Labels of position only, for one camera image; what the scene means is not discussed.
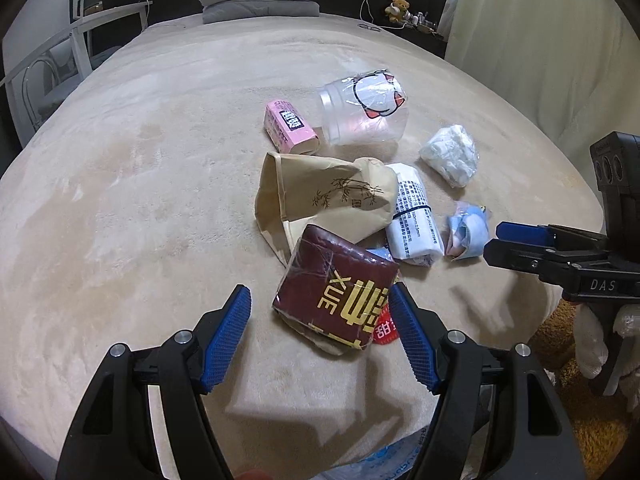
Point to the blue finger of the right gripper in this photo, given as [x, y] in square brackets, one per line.
[523, 233]
[519, 255]

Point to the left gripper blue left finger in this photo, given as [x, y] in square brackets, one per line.
[223, 330]

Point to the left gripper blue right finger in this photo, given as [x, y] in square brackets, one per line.
[419, 332]

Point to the red green snack wrapper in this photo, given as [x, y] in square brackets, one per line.
[385, 330]

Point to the light blue carton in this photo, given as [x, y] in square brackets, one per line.
[468, 232]

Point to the maroon gold snack packet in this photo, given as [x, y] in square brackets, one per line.
[334, 291]

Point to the white tissue ball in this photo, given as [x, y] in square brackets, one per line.
[452, 153]

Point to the trash bin with clear bag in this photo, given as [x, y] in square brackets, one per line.
[388, 463]

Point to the white rolled printed paper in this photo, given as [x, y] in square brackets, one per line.
[413, 236]

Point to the brown paper bag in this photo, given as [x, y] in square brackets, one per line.
[352, 200]

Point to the orange shaggy rug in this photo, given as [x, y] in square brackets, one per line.
[601, 424]

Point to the beige plush bed blanket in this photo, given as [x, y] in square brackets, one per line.
[130, 213]

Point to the clear plastic cup with cartoon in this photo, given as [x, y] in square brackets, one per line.
[367, 108]

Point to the cream curtain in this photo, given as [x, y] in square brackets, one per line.
[570, 66]

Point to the small pink box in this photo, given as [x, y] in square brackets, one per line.
[288, 130]

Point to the brown teddy bear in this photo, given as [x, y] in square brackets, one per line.
[397, 11]

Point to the white chair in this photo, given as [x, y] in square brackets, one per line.
[44, 89]

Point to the lower grey folded pillow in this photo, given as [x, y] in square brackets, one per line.
[238, 9]

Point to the white side table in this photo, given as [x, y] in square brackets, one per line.
[69, 48]

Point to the black camera module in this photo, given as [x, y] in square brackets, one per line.
[615, 161]

